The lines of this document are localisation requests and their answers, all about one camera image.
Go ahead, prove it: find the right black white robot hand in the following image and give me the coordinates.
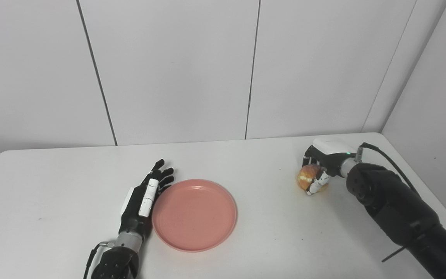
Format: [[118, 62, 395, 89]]
[[302, 139, 357, 196]]

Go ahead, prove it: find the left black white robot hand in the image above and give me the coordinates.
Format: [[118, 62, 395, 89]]
[[119, 159, 175, 240]]

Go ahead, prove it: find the cream puff pastry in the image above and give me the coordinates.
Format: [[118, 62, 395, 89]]
[[296, 164, 329, 193]]

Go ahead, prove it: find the pink round plate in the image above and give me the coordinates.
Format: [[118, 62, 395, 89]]
[[152, 179, 238, 253]]

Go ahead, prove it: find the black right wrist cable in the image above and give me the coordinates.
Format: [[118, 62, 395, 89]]
[[357, 142, 422, 263]]

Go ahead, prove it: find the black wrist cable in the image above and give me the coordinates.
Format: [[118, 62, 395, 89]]
[[357, 142, 422, 263], [82, 241, 115, 279]]

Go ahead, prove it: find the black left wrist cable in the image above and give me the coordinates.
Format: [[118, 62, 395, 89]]
[[82, 241, 115, 279]]

